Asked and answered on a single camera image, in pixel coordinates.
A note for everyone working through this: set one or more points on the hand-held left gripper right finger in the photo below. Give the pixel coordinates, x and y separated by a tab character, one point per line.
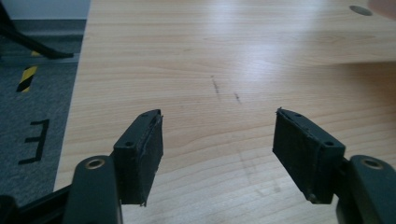
306	155

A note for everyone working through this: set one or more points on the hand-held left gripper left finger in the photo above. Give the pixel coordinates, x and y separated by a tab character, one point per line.
137	161

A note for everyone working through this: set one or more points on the black tape floor mark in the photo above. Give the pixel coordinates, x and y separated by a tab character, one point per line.
39	140

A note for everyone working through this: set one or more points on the yellow black striped floor tape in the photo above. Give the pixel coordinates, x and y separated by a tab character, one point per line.
26	78

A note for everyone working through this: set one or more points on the reddish brown blurred object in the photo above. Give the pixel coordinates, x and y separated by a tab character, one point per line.
384	7

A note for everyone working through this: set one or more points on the black metal stand leg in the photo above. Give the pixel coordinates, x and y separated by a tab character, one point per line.
21	39

